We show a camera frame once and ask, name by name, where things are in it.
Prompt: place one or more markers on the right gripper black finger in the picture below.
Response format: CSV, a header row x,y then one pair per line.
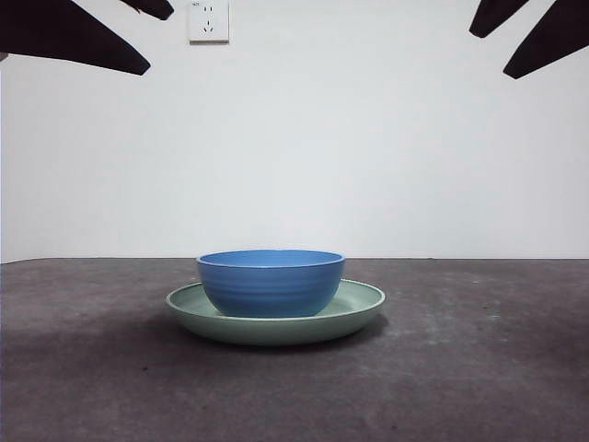
x,y
557,37
490,16

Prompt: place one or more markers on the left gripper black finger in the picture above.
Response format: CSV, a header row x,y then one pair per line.
x,y
64,32
154,7

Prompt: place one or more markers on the white wall power socket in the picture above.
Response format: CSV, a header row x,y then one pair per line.
x,y
208,23

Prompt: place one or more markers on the blue ribbed bowl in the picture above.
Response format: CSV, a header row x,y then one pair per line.
x,y
271,290

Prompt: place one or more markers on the green round plate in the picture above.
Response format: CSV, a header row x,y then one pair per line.
x,y
276,331

